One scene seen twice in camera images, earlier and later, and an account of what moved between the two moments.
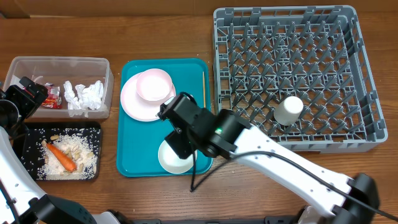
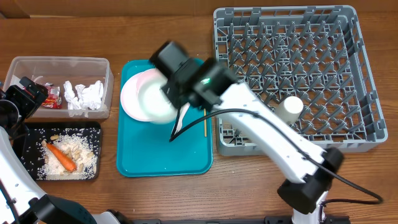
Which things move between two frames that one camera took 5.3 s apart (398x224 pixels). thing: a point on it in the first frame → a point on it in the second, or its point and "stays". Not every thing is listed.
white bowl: [170, 159] → [152, 105]
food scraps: [81, 150] stays
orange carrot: [64, 159] stays
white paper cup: [288, 111] stays
